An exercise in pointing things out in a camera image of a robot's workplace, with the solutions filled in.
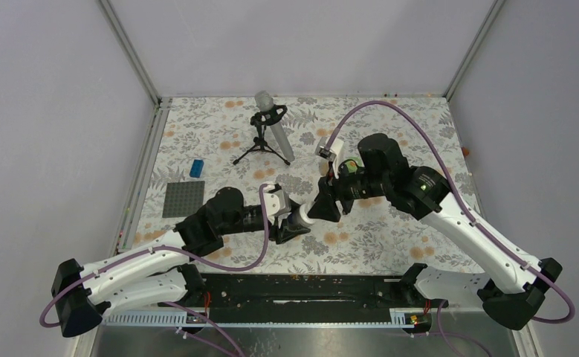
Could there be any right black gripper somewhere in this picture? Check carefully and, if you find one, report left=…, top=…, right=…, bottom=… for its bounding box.
left=307, top=158, right=390, bottom=222

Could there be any white cap pill bottle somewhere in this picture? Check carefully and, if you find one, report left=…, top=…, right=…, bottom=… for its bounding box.
left=289, top=204, right=315, bottom=228

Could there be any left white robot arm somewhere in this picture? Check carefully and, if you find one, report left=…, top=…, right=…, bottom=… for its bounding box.
left=39, top=184, right=313, bottom=338

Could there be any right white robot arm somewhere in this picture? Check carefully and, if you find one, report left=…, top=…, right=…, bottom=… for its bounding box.
left=300, top=133, right=562, bottom=330

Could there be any green pill bottle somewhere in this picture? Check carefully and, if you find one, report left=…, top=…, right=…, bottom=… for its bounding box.
left=338, top=158, right=363, bottom=176

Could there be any grey lego baseplate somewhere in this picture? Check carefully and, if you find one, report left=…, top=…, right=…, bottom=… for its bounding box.
left=162, top=181, right=205, bottom=218

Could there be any blue lego brick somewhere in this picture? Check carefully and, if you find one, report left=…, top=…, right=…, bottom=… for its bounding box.
left=189, top=159, right=204, bottom=179

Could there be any black microphone tripod stand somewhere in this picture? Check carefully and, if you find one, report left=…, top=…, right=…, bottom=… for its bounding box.
left=232, top=105, right=291, bottom=166

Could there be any floral table mat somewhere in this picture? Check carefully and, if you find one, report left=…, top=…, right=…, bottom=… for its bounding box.
left=125, top=97, right=480, bottom=275

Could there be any grey microphone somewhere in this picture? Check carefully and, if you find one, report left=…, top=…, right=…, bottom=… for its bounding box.
left=254, top=91, right=295, bottom=165

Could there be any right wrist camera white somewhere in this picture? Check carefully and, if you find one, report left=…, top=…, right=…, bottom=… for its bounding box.
left=314, top=137, right=344, bottom=179

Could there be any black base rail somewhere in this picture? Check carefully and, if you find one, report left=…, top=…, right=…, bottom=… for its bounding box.
left=176, top=273, right=440, bottom=315

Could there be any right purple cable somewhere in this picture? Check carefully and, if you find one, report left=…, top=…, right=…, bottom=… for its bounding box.
left=326, top=100, right=576, bottom=325

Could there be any purple cable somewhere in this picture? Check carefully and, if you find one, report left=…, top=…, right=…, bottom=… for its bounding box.
left=39, top=183, right=271, bottom=328
left=326, top=100, right=576, bottom=325

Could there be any white cable duct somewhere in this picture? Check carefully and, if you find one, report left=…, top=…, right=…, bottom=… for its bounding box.
left=102, top=304, right=428, bottom=329

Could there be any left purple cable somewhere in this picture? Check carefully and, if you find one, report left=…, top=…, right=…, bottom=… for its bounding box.
left=39, top=183, right=271, bottom=328

